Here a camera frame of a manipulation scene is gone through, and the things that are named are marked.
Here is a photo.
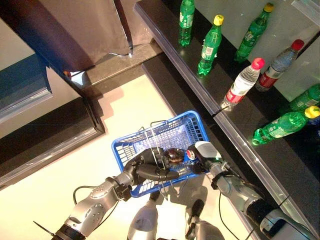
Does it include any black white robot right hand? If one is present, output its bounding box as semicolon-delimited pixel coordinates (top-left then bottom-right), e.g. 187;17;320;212
186;141;223;174

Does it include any cola bottle blue label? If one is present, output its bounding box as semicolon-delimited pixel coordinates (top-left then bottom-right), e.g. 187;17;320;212
164;147;205;175

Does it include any blue plastic shopping basket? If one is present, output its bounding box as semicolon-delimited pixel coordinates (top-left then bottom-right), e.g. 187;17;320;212
111;110;211;199

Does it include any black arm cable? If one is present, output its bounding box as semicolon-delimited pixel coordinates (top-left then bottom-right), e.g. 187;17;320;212
218;189;258;240
72;185;121;231

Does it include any grey robot right leg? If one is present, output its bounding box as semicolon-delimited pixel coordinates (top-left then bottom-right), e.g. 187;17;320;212
184;198;226;240

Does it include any brown grey curtain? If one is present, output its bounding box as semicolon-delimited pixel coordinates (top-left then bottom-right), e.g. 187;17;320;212
0;0;135;76

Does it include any metal wire basket handle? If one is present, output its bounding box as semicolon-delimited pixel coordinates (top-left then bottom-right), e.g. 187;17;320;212
149;120;173;177
137;126;167;176

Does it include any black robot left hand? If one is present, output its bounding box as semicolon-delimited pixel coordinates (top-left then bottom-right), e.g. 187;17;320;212
121;147;181;187

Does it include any small green soda bottle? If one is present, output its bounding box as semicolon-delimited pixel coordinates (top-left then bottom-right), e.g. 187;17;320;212
233;2;275;63
251;105;320;146
197;14;225;76
289;83;320;113
177;0;196;48

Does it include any clear water bottle red cap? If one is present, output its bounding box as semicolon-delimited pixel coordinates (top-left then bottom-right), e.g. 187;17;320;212
219;57;266;109
254;39;305;92

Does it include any black slotted shelf post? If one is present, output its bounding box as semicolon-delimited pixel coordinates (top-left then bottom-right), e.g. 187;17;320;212
296;31;320;52

